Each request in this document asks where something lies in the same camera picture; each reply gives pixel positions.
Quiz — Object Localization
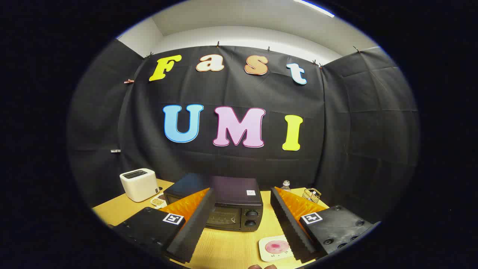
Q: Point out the white cherry print plate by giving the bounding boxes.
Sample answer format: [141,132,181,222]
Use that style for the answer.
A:
[258,235,295,262]

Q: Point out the pink ham slice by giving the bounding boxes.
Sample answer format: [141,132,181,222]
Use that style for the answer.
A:
[265,240,290,254]

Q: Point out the black toaster oven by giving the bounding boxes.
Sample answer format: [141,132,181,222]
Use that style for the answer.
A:
[163,173,264,232]

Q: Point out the metal wire basket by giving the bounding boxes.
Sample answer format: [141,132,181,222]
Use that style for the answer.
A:
[302,188,322,204]

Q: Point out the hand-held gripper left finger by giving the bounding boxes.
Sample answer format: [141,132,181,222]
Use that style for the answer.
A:
[112,188,216,264]

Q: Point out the white bread toaster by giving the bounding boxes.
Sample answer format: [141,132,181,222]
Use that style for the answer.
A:
[119,168,160,203]

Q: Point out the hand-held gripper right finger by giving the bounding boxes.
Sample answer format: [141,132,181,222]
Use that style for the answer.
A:
[270,186,376,262]

